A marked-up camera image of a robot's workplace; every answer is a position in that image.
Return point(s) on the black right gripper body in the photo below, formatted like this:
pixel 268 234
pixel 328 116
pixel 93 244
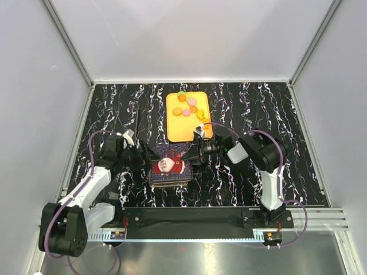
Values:
pixel 208 148

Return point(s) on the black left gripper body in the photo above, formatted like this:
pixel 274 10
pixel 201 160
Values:
pixel 131 157

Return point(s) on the gold tin lid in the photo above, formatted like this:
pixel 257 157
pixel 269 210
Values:
pixel 171 167

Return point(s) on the decorated cookie tin box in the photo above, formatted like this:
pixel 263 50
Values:
pixel 168 184

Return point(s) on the metal tongs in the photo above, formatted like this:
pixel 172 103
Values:
pixel 135 111

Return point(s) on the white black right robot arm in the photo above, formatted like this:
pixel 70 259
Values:
pixel 266 153

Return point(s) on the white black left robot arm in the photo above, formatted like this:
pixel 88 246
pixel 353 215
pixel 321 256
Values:
pixel 66 225

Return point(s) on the yellow fish cookie upper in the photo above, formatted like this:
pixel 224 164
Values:
pixel 200 114

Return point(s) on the pink sandwich cookie lower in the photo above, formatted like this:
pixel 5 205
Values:
pixel 186 112

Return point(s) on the pink sandwich cookie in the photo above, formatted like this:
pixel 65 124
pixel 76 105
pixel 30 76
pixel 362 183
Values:
pixel 192 102
pixel 186 112

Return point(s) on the yellow plastic tray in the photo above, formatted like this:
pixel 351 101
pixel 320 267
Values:
pixel 181 128

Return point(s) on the tan round biscuit upper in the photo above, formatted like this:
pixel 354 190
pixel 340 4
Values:
pixel 177 111

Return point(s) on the pink sandwich cookie upper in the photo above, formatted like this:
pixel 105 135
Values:
pixel 192 102

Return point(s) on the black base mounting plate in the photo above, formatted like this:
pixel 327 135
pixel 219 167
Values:
pixel 194 223

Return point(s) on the aluminium frame rail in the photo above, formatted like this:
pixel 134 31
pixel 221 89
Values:
pixel 295 218

